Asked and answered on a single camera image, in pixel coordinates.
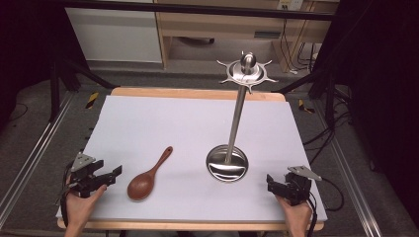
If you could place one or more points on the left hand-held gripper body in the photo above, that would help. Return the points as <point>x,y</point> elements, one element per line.
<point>83,177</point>

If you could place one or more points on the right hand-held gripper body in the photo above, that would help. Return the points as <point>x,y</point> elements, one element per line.
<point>299,187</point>

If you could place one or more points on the brown wooden spoon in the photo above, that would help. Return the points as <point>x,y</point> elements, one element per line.
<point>145,182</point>

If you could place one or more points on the steel utensil rack stand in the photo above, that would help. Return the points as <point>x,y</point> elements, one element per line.
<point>234,125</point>

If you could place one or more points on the person's right hand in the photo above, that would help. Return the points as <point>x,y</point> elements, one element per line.
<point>296,214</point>

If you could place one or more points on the person's left hand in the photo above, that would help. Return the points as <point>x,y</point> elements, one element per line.
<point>80,207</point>

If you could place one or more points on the yellow black floor tape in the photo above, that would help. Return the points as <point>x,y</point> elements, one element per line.
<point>92,100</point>
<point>305,106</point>

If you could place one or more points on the white table mat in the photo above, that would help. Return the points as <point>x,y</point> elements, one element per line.
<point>184,131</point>

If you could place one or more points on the black metal stand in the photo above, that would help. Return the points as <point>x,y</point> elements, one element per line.
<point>61,79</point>

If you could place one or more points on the black curtain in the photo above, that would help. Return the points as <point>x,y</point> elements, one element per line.
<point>29,42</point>
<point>385,98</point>

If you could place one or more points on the white cabinet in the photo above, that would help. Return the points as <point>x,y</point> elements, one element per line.
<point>115,34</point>

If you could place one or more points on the light wooden desk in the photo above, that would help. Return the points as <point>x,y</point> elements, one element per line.
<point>210,24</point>

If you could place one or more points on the white power strip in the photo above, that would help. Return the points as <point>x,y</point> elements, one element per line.
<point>290,4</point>

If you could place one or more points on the aluminium floor rail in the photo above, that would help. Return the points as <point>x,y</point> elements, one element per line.
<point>31,154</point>
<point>352,174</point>

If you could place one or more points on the black frame crossbar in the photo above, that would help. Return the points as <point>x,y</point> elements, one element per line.
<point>197,9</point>

